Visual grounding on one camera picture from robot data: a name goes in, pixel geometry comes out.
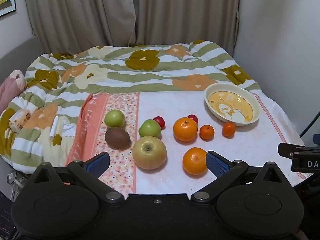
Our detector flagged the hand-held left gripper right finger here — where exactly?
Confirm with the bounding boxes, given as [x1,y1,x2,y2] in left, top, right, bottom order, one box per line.
[190,151,294,203]

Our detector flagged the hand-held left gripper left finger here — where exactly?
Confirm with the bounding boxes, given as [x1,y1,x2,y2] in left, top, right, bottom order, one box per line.
[30,152,125,204]

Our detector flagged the large orange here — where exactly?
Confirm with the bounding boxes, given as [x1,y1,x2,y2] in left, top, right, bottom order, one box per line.
[173,117,198,142]
[182,147,208,175]

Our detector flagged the brown kiwi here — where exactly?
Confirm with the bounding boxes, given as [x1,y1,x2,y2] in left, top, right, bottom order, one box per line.
[105,127,131,149]

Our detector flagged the yellow apple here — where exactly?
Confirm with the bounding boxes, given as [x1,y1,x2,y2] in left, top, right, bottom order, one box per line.
[132,136,167,170]

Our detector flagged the cream bowl with bear print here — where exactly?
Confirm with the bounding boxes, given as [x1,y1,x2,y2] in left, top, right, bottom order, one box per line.
[204,83,260,126]

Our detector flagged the green apple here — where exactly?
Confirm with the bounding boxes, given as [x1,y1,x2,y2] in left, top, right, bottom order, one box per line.
[139,119,162,138]
[104,109,125,128]

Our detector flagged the small tangerine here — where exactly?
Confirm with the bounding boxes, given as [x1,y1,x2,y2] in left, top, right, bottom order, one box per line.
[222,122,236,138]
[199,125,215,141]

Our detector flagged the crumpled white tissue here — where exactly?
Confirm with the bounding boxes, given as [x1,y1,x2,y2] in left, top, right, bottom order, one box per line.
[62,122,76,137]

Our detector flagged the white tube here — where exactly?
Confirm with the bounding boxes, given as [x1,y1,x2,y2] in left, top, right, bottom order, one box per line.
[50,116,60,138]

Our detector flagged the tissue packet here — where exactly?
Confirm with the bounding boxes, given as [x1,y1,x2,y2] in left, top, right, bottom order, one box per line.
[9,109,32,133]

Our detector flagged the floral striped blanket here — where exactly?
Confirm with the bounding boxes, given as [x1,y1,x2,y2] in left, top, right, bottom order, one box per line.
[0,39,262,174]

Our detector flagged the dark laptop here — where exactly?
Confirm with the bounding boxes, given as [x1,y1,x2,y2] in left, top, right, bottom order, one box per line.
[0,192,18,240]

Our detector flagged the pink plush pillow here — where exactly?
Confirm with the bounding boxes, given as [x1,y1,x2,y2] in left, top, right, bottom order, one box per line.
[0,70,26,113]

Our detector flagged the grey padded headboard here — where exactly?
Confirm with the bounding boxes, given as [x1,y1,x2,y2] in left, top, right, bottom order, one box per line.
[0,36,45,88]

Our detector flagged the beige curtain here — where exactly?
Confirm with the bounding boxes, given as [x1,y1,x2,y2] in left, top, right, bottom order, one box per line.
[129,0,240,58]
[23,0,137,54]

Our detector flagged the black cable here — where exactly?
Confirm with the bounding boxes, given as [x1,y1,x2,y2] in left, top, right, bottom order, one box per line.
[300,111,320,137]

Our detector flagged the grey metal bracket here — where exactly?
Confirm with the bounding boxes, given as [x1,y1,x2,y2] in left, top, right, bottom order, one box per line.
[7,169,29,202]

